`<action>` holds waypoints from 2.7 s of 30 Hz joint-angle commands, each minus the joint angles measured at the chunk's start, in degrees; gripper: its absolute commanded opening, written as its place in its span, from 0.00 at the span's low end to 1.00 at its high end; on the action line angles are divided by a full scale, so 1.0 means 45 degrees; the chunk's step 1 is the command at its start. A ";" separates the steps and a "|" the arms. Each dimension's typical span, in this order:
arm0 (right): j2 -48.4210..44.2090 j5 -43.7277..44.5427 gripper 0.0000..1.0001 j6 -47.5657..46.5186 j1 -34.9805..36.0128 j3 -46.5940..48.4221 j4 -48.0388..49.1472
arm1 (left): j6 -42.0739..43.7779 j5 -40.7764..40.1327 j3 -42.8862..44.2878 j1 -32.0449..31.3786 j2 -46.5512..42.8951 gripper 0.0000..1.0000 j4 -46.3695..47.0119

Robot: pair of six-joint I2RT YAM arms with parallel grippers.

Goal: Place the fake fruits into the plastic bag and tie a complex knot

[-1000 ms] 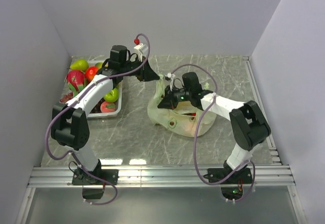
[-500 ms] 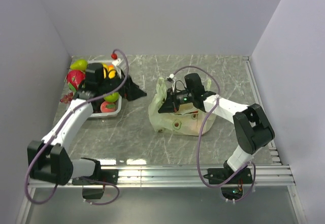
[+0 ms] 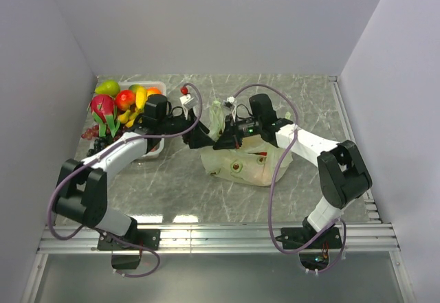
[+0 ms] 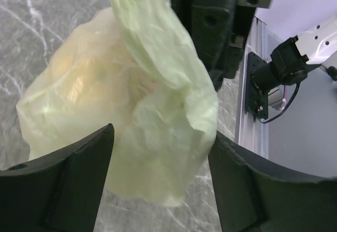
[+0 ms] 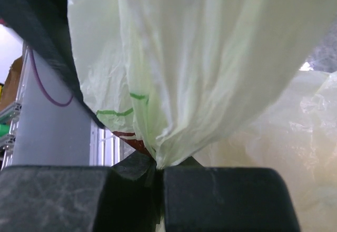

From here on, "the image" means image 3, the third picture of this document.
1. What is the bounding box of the red fake grape bunch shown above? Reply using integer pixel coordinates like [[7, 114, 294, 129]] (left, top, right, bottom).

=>
[[81, 125, 99, 140]]

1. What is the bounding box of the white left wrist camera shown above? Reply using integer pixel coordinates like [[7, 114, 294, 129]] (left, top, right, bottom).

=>
[[179, 93, 198, 119]]

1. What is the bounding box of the dark purple grape bunch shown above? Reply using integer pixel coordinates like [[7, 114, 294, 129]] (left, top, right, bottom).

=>
[[86, 137, 113, 157]]

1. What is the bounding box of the tiny yellow banana bunch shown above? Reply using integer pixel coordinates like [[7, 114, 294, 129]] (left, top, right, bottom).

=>
[[118, 108, 142, 128]]

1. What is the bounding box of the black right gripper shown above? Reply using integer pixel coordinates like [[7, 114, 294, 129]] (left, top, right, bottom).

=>
[[214, 113, 263, 150]]

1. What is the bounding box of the green yellow fake mango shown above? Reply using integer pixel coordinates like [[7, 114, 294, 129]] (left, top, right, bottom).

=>
[[129, 84, 143, 93]]

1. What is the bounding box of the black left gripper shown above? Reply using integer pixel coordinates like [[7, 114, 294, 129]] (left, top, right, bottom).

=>
[[159, 107, 215, 148]]

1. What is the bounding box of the small yellow banana bunch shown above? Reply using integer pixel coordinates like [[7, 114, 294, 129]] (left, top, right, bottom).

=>
[[135, 86, 149, 110]]

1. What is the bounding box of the aluminium mounting rail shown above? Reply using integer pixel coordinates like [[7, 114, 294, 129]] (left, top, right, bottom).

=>
[[37, 223, 400, 254]]

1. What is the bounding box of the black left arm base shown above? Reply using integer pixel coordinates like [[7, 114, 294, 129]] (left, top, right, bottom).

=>
[[97, 229, 161, 278]]

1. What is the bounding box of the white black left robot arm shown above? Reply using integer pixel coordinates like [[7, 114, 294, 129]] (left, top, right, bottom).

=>
[[47, 93, 213, 249]]

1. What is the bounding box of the white plastic fruit bin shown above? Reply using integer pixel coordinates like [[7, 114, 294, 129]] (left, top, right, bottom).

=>
[[88, 80, 168, 161]]

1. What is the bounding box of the green yellow fake pear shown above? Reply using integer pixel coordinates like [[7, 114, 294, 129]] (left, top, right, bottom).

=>
[[94, 80, 120, 98]]

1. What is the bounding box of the orange fake tangerine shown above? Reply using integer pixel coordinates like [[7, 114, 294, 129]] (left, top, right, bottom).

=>
[[146, 87, 162, 97]]

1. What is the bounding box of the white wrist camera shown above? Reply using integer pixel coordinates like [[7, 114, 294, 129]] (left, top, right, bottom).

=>
[[179, 93, 198, 119], [222, 96, 238, 121]]

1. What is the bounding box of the pink fake dragon fruit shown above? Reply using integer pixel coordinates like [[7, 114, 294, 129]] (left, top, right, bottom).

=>
[[89, 94, 120, 137]]

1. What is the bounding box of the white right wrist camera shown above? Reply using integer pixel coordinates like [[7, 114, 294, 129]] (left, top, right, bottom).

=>
[[222, 96, 238, 121]]

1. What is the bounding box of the red fake apple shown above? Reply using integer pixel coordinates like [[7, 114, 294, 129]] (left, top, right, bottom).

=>
[[115, 89, 135, 111]]

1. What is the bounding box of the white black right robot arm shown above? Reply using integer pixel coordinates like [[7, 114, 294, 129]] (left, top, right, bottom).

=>
[[213, 93, 372, 251]]

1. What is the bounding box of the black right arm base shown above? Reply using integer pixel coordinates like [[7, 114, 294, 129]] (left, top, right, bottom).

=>
[[276, 226, 347, 276]]

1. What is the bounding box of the pale green avocado plastic bag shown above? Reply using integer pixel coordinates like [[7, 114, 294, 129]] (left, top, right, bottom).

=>
[[199, 100, 293, 186]]

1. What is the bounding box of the dark red grape bunch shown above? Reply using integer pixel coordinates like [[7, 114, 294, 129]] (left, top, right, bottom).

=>
[[113, 126, 127, 142]]

